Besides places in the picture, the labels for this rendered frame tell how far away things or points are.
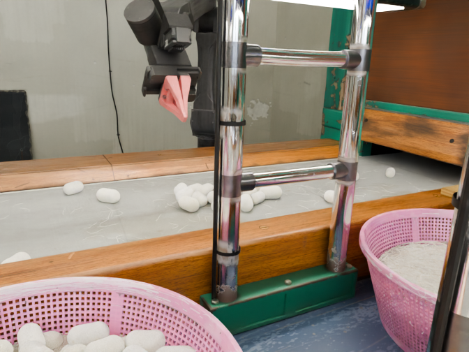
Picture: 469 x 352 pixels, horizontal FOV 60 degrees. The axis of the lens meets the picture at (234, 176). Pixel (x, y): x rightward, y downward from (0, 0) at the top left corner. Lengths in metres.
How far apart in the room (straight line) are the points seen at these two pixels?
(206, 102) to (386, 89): 0.44
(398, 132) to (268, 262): 0.50
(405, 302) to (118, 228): 0.35
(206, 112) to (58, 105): 1.65
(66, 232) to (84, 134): 2.13
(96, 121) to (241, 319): 2.30
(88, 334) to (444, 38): 0.79
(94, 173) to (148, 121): 2.00
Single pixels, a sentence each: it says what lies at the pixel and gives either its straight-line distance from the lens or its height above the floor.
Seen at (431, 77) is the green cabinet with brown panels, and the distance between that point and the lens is 0.92.
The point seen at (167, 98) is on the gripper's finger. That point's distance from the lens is 0.76.
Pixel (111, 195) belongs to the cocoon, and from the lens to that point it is 0.63.
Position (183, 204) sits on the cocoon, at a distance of 0.59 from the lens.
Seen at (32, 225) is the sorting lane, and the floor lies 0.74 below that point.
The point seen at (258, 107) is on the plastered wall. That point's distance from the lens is 3.05.
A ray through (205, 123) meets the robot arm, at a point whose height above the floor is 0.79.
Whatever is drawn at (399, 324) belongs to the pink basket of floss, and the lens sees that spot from 0.46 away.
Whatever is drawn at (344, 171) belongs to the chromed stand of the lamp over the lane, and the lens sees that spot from 0.47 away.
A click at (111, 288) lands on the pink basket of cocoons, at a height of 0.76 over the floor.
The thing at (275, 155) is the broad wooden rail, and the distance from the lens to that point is 0.89.
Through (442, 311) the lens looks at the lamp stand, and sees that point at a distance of 0.21.
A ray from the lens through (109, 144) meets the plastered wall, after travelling 2.70.
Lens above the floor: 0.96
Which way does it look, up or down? 16 degrees down
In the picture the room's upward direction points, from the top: 2 degrees clockwise
